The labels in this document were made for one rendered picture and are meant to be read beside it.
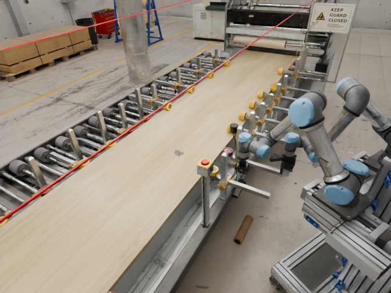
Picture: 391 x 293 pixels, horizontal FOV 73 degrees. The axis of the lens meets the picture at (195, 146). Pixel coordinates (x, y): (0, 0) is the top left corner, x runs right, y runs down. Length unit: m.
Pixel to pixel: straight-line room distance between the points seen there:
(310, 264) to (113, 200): 1.53
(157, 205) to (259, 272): 1.16
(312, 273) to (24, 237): 1.91
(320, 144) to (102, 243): 1.20
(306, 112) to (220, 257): 1.62
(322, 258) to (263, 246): 0.50
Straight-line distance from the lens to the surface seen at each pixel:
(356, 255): 1.55
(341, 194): 1.38
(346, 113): 1.64
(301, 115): 1.25
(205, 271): 2.42
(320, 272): 2.33
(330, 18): 4.06
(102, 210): 1.72
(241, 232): 2.54
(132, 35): 5.51
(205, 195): 1.56
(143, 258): 1.68
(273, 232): 2.69
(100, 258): 1.52
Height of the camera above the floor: 2.12
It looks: 36 degrees down
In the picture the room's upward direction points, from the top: 2 degrees counter-clockwise
